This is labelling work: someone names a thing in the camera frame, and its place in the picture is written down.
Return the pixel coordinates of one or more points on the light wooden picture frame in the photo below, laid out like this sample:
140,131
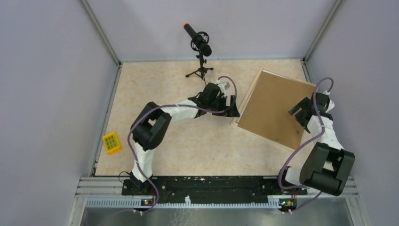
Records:
252,141

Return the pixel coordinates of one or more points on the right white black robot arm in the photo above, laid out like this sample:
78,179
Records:
328,165

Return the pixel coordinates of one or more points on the yellow plastic block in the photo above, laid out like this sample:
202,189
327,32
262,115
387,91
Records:
112,143

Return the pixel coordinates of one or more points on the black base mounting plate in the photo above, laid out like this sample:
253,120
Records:
206,190

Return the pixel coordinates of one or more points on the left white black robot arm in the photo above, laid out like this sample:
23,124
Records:
149,128

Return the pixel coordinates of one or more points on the black mini tripod stand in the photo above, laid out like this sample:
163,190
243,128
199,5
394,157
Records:
202,70

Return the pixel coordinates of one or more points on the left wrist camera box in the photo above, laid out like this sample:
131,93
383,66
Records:
223,86

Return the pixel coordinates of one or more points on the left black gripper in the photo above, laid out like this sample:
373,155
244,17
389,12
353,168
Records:
232,110

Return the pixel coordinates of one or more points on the white cable duct rail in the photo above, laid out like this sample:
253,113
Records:
138,203

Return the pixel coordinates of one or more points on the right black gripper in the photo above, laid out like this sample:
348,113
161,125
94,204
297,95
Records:
303,105

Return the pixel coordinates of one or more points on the black microphone orange tip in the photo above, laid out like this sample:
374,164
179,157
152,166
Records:
199,40

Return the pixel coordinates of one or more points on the brown cardboard backing board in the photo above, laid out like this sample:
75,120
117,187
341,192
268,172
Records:
266,112

